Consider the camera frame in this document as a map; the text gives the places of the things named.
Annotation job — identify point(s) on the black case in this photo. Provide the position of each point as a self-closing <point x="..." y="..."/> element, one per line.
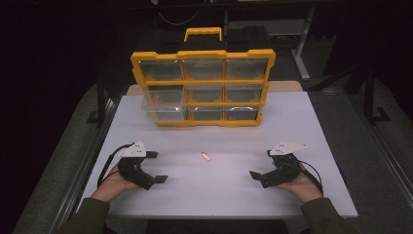
<point x="250" y="39"/>

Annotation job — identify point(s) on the yellow organizer case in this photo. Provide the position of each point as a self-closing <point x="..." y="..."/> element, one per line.
<point x="203" y="82"/>

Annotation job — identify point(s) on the clear plastic drawer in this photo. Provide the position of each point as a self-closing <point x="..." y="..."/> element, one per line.
<point x="165" y="112"/>

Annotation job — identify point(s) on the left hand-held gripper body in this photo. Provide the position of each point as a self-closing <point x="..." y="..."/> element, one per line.
<point x="133" y="170"/>

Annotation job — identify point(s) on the small copper metal piece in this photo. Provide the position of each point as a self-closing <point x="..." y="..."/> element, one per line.
<point x="206" y="156"/>

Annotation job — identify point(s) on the metal frame rail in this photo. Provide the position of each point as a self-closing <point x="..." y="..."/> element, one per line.
<point x="84" y="169"/>
<point x="383" y="146"/>

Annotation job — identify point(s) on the black metal stand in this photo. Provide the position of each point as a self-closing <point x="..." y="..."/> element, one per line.
<point x="371" y="97"/>
<point x="101" y="100"/>

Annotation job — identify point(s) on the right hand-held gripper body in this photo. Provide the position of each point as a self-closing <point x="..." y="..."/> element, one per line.
<point x="285" y="169"/>

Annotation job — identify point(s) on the person's right hand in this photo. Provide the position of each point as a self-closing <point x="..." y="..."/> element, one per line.
<point x="303" y="188"/>

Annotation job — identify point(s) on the person's left hand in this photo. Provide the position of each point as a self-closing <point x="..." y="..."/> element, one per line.
<point x="113" y="185"/>

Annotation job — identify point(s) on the white metal desk frame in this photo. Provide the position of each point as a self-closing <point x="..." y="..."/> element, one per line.
<point x="302" y="48"/>

